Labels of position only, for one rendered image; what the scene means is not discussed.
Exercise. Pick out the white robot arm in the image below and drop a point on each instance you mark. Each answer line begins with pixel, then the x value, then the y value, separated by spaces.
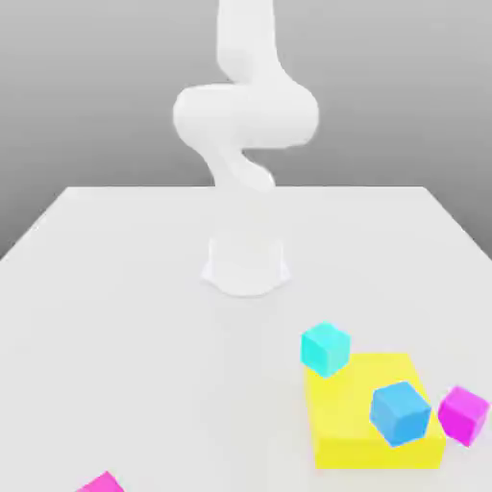
pixel 246 111

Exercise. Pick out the small cyan cube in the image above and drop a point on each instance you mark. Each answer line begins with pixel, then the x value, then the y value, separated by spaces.
pixel 324 349

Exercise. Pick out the small blue cube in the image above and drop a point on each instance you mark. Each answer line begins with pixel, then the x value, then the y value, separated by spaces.
pixel 399 414

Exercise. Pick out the small magenta cube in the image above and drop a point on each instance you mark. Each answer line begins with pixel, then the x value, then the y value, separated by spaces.
pixel 462 416

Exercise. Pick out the small pink cube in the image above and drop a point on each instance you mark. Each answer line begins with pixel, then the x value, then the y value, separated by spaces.
pixel 103 485

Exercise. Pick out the large yellow box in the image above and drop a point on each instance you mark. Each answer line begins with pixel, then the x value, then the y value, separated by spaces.
pixel 342 415

